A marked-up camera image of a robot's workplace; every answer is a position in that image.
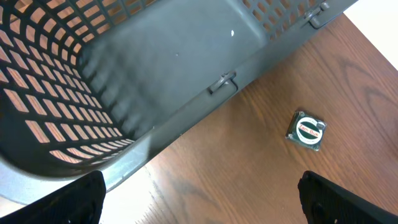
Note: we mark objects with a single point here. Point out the dark grey plastic basket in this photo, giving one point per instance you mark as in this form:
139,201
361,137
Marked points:
107,85

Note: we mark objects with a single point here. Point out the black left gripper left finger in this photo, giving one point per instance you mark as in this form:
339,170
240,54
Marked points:
81,201

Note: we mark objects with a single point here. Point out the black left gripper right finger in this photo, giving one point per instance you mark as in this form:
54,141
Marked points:
326,202

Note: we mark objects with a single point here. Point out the black round-logo snack packet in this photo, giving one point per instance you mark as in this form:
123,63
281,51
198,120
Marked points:
306,130

